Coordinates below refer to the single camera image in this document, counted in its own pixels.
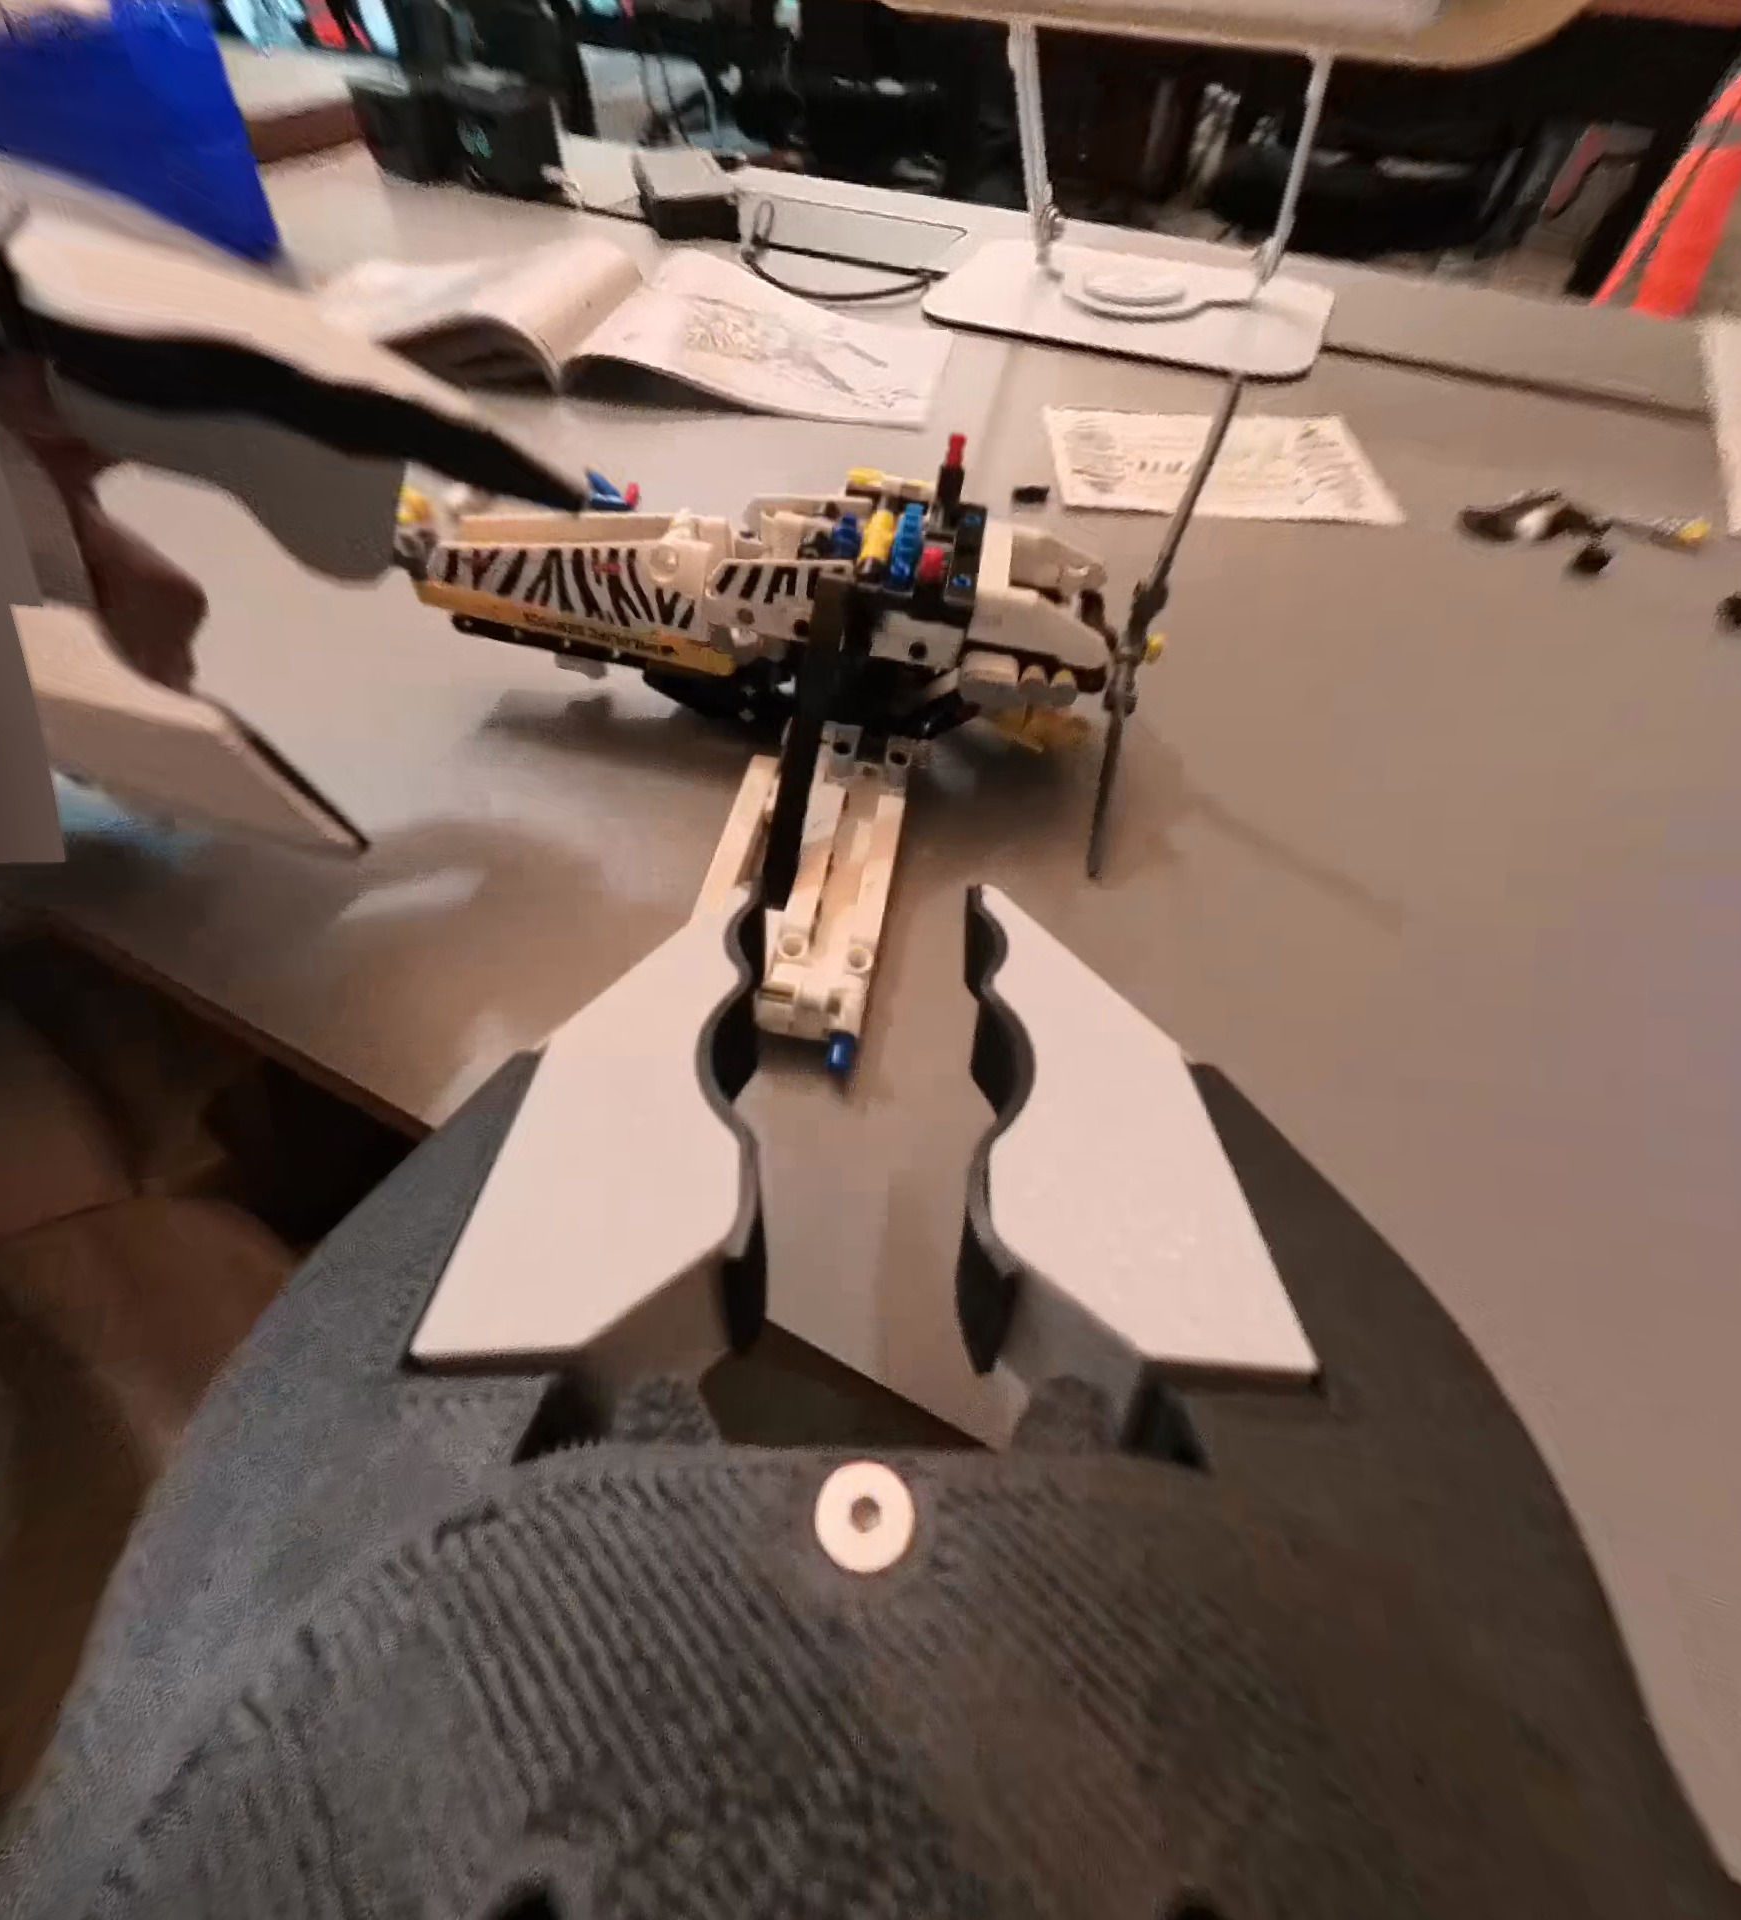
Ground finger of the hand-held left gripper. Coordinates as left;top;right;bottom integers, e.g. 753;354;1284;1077
0;207;588;504
60;363;588;588

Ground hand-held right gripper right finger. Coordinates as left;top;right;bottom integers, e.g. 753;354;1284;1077
962;883;1323;1382

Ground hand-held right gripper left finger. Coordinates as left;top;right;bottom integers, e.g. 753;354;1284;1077
409;885;771;1370

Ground zebra striped lego helicopter model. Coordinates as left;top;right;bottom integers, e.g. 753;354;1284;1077
394;372;1249;1079

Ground open lego instruction booklet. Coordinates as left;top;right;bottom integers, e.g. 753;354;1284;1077
323;240;956;429

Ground person's left hand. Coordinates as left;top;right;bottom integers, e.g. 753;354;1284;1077
53;449;213;694

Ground blue plastic storage bin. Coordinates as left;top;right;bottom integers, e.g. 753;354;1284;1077
0;0;283;265

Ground black battery chargers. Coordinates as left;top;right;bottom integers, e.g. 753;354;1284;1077
352;67;564;197

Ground black power adapter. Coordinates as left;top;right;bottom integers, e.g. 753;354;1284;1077
635;150;740;242

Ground zebra print sticker sheet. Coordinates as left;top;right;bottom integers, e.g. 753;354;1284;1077
1043;405;1406;527

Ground silver monitor stand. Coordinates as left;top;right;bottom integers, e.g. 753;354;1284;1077
923;0;1339;380

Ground orange striped object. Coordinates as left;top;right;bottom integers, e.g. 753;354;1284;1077
1590;60;1741;317

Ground black cable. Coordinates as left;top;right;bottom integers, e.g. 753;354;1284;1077
738;203;964;305

